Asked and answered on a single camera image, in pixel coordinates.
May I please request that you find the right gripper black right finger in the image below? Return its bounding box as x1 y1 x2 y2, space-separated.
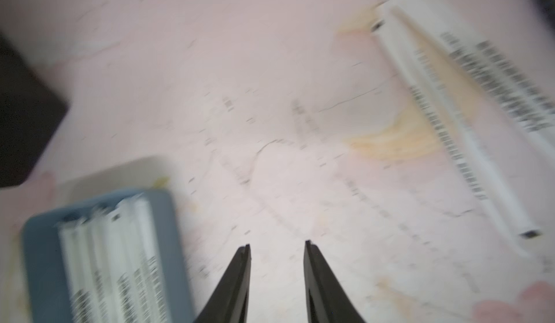
304 240 365 323

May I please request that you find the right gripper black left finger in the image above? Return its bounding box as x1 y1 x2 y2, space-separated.
195 244 251 323

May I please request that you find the blue grey storage tray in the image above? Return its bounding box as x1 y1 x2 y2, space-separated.
22 189 196 322

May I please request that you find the pile of wrapped straws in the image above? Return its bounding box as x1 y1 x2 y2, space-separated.
371 0 554 257

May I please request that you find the pink floral table mat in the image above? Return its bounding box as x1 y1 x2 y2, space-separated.
1 0 554 322

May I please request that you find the yellow black toolbox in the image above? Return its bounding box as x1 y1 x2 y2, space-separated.
1 35 69 188

